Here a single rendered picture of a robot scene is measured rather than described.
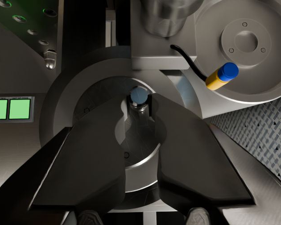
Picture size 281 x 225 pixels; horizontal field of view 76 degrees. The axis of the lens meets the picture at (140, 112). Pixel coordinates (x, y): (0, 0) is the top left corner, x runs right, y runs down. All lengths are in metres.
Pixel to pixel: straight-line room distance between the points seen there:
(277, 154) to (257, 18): 0.15
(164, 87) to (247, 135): 0.18
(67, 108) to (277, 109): 0.23
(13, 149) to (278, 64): 0.57
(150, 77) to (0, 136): 0.51
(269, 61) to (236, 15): 0.06
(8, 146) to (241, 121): 0.55
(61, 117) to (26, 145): 0.41
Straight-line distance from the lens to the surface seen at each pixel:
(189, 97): 0.17
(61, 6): 0.22
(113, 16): 0.63
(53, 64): 0.56
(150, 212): 0.53
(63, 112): 0.17
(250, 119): 0.30
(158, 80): 0.16
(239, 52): 0.20
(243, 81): 0.20
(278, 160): 0.27
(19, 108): 0.58
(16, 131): 0.59
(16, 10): 0.44
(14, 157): 0.59
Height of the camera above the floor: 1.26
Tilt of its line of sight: 7 degrees down
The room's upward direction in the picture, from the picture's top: 179 degrees clockwise
